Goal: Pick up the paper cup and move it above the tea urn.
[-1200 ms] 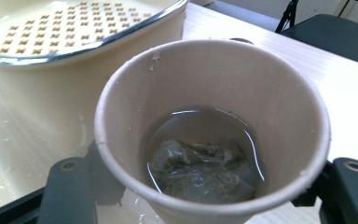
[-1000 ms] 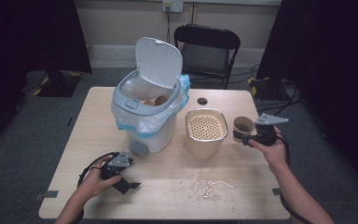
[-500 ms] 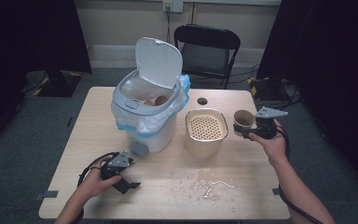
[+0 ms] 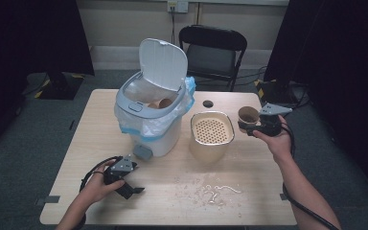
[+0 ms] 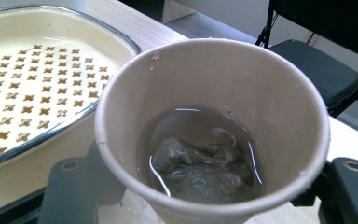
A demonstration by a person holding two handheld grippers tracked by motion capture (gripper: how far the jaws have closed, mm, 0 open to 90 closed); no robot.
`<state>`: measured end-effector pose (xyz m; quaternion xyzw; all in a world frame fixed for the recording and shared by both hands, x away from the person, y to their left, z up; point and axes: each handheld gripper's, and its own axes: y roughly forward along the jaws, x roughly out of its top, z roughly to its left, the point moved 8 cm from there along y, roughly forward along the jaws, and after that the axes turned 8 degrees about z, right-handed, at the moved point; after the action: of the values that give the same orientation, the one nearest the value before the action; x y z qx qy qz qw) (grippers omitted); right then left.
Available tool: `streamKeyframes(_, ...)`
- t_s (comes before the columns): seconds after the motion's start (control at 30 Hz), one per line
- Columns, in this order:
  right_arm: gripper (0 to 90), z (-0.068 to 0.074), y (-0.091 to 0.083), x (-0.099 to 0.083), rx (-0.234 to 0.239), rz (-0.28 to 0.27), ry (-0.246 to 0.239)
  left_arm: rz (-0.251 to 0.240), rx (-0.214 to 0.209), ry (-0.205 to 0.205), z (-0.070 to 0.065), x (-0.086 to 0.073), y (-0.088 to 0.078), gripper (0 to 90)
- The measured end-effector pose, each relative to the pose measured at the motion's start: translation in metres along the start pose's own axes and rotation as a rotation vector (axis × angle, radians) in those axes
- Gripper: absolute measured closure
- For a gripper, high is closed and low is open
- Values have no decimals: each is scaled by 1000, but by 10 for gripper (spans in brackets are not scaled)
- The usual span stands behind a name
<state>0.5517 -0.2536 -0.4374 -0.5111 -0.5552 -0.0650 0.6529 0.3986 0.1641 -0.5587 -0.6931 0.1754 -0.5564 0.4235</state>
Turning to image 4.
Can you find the clear plastic trash bag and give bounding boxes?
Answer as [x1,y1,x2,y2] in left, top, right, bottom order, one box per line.
[114,76,196,143]

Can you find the grey floor tape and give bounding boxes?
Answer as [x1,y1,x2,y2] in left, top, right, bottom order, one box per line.
[34,195,61,206]

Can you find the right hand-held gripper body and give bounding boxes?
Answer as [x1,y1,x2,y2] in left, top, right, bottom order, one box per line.
[252,103,293,138]

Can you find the spilled white noodles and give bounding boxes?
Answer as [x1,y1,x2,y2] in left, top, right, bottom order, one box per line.
[200,183,242,206]

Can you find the person's left hand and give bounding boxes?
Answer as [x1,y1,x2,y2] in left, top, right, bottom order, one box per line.
[80,159,127,205]

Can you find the person's right hand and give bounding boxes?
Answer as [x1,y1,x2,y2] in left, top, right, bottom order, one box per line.
[252,115,293,165]

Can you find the black wall cable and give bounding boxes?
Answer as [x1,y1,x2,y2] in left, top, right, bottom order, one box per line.
[171,6,177,45]

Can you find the black curtain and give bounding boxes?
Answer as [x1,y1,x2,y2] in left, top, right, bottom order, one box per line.
[0,0,96,80]
[263,0,368,202]

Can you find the beige strainer basin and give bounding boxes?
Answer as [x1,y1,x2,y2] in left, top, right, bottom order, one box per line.
[189,110,236,165]

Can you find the white pedal trash can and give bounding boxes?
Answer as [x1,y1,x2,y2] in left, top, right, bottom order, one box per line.
[114,37,196,162]

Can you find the white wall outlet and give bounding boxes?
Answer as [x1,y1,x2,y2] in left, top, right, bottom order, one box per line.
[167,0,190,14]

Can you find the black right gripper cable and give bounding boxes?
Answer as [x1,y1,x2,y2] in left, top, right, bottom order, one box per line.
[280,123,339,230]

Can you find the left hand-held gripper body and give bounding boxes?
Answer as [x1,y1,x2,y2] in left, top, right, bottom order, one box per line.
[103,154,138,186]

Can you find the black folding chair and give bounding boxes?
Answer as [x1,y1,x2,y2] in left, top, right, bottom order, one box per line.
[178,24,248,92]

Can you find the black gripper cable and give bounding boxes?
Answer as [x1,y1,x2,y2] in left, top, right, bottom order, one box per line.
[80,155,123,193]
[280,123,339,230]

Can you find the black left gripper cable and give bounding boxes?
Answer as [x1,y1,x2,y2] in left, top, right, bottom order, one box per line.
[80,155,123,193]

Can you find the black floor box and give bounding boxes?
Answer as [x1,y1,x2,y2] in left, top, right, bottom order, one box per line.
[254,79,303,105]

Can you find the black stand base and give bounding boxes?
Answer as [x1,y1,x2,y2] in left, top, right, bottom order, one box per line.
[34,71,86,101]

